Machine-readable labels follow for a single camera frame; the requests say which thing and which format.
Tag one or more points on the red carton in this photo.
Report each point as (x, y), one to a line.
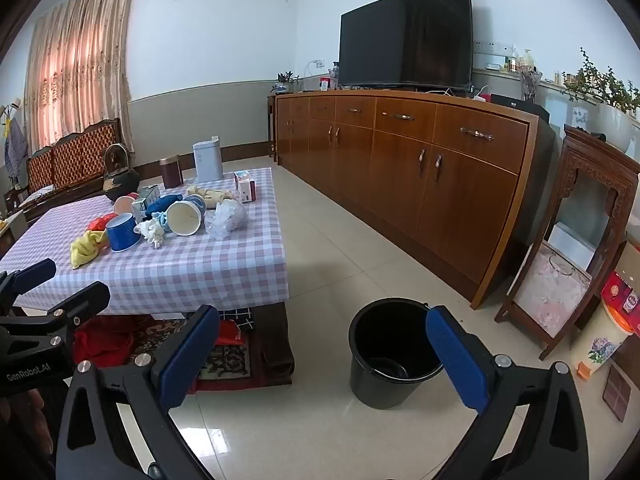
(622, 295)

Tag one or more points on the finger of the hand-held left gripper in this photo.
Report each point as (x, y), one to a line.
(30, 275)
(80, 305)

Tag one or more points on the orange red bag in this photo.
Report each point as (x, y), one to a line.
(230, 332)

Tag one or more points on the dark brown folded cloth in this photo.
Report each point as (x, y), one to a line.
(272, 350)

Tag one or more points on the patterned rug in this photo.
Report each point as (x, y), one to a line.
(225, 360)

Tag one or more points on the dark checked cloth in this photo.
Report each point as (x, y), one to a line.
(242, 316)

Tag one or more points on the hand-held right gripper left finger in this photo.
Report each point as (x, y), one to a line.
(190, 355)

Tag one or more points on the dark blue cloth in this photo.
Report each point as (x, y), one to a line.
(160, 204)

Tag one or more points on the blue paper cup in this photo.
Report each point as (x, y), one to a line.
(184, 217)
(122, 237)

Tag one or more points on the peach cup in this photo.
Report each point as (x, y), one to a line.
(123, 206)

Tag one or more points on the black iron kettle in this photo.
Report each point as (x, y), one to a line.
(120, 181)

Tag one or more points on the red and white box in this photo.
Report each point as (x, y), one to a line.
(246, 190)

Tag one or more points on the red plastic bag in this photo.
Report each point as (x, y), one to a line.
(100, 222)

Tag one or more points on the white tissue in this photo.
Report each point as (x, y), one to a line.
(152, 232)

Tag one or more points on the hanging clothes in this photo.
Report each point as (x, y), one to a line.
(15, 145)

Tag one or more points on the large potted plant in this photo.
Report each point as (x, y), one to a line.
(602, 85)

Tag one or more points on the beige cloth bundle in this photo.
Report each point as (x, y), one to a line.
(215, 196)

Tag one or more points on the yellow cloth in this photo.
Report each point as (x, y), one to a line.
(85, 251)

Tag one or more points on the wooden bench sofa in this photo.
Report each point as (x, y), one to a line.
(75, 155)

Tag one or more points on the glass vase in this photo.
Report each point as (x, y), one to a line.
(530, 84)

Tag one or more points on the white canister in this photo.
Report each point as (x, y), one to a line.
(207, 160)

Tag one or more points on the table with checked cloth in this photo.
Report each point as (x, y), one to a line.
(175, 270)

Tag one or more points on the pink curtain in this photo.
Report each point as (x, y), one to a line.
(80, 60)

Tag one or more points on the black plastic bucket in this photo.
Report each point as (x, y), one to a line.
(367, 380)

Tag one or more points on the clear plastic bag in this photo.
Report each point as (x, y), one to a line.
(225, 220)

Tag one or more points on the wooden sideboard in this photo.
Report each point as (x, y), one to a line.
(400, 160)

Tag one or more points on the floral waste bin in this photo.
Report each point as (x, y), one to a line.
(607, 330)

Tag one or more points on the grey tissue box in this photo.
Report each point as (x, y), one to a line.
(147, 194)

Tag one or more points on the white board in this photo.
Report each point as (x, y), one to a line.
(570, 245)

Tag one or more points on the black television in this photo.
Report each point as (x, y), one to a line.
(405, 35)

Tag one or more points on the carved wooden stand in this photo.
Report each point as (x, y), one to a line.
(595, 160)

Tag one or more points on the small potted plant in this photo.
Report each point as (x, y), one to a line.
(286, 81)

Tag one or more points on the black speaker box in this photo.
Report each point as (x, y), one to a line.
(520, 102)

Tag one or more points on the maroon canister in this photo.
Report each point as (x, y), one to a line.
(170, 172)

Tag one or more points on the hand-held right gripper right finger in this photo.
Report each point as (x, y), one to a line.
(457, 360)

